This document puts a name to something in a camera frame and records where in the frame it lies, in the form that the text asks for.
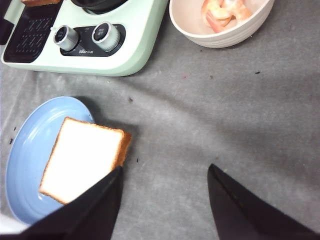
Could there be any black frying pan mint handle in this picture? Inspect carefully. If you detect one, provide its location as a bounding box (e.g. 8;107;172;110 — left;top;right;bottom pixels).
71;0;127;14

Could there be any white bread slice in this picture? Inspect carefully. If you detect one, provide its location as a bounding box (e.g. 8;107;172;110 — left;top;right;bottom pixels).
21;0;61;7
38;116;132;205

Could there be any blue plate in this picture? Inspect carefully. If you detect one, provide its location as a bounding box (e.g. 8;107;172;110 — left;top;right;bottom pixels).
5;96;94;225

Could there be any mint green breakfast maker base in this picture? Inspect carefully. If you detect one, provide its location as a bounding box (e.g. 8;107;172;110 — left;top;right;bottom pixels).
0;0;168;77

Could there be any left silver control knob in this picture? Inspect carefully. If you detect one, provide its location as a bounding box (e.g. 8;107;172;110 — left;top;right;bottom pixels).
53;25;79;52

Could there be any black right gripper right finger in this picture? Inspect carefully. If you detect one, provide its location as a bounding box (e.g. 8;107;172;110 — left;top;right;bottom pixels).
207;164;320;240

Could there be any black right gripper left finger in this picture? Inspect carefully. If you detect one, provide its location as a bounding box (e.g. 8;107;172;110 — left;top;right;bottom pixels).
0;166;123;240

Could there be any silver control knob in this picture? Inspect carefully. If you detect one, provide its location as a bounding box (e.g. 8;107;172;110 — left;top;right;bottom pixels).
53;25;79;52
91;21;121;52

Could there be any right silver control knob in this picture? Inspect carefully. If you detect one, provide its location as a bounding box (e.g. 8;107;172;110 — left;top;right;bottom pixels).
91;21;121;52

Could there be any beige ribbed bowl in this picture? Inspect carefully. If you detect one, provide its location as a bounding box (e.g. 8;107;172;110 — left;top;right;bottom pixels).
169;0;274;49

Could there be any pink shrimp in bowl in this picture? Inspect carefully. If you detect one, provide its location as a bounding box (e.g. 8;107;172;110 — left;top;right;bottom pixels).
201;0;252;33

